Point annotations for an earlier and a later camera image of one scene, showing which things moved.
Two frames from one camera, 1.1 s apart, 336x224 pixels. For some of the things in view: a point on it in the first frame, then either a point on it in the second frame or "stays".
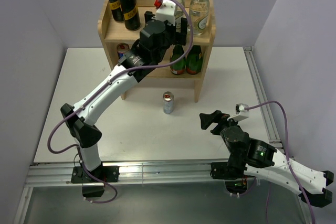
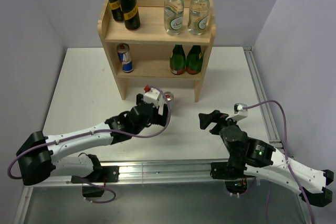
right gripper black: [216, 116] stays
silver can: [168, 103] stays
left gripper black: [178, 38] → [159, 118]
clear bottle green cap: [199, 10] stays
